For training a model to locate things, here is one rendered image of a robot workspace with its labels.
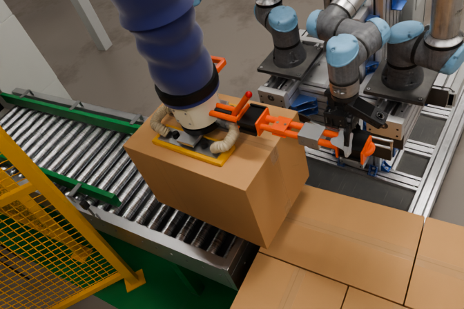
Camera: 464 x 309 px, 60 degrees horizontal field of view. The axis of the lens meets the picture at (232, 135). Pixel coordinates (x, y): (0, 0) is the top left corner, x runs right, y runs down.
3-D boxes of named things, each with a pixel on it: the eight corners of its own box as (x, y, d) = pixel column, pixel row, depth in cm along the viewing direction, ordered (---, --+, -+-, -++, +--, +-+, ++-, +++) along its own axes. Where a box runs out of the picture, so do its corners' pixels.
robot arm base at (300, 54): (283, 45, 191) (279, 27, 184) (312, 50, 183) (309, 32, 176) (267, 65, 184) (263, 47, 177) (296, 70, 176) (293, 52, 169)
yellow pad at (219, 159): (152, 143, 161) (148, 135, 158) (168, 127, 166) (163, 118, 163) (221, 167, 143) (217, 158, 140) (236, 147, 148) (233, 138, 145)
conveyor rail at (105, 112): (25, 109, 328) (11, 92, 315) (30, 105, 331) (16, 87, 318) (288, 178, 216) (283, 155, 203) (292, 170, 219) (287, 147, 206)
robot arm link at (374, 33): (356, 9, 107) (329, 30, 103) (394, 18, 100) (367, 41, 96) (357, 34, 113) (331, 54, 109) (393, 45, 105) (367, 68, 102)
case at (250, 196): (157, 201, 192) (121, 145, 165) (204, 142, 212) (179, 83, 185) (267, 250, 161) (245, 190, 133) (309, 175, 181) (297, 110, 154)
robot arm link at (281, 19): (279, 51, 172) (275, 23, 162) (266, 37, 181) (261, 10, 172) (305, 40, 173) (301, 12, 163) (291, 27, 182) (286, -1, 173)
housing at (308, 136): (297, 145, 128) (296, 135, 125) (307, 130, 132) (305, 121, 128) (318, 151, 125) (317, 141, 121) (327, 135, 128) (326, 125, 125)
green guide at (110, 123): (6, 103, 313) (-2, 94, 307) (16, 94, 319) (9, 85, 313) (167, 144, 236) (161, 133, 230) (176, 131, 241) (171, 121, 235)
